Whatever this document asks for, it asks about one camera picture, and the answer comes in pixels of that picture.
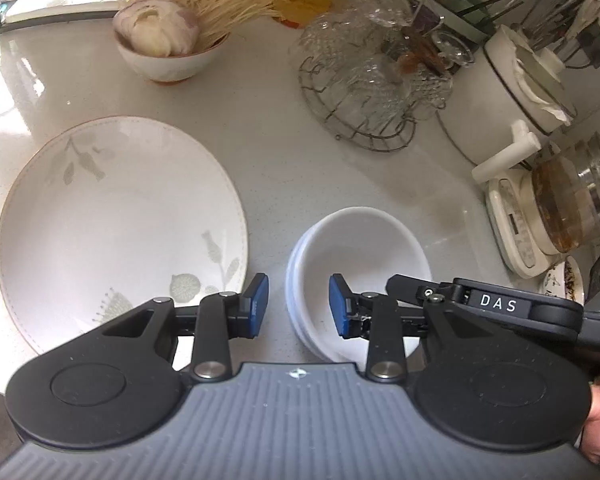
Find white floral plate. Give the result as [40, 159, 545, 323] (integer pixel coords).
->
[0, 116, 248, 353]

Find glass electric kettle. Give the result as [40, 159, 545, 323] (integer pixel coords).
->
[472, 122, 600, 280]

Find garlic cloves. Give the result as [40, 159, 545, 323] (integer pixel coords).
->
[129, 9, 171, 58]

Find purple onion half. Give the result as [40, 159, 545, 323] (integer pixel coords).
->
[114, 0, 200, 58]

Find ceramic bowl with food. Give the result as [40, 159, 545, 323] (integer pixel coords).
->
[114, 32, 230, 84]

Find green utensil holder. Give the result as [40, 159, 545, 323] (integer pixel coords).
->
[412, 0, 512, 57]

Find white bowl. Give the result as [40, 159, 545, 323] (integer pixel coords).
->
[285, 232, 332, 362]
[292, 206, 432, 368]

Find small patterned cup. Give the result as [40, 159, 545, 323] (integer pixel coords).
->
[539, 256, 584, 306]

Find white rice cooker pot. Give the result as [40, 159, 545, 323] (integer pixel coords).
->
[440, 25, 577, 165]

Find person's hand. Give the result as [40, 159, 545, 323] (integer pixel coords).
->
[580, 378, 600, 465]

